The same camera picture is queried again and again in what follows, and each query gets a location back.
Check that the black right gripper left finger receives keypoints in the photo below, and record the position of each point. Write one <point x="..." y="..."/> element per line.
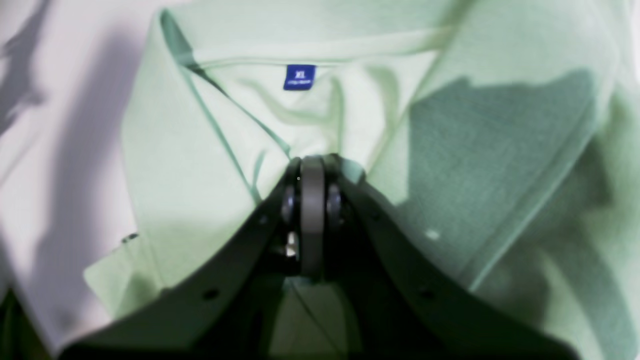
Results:
<point x="220" y="311"/>

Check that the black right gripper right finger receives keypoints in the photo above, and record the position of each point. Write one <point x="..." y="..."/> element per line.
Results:
<point x="405" y="307"/>

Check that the light green T-shirt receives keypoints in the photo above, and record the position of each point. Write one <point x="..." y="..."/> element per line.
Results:
<point x="503" y="135"/>

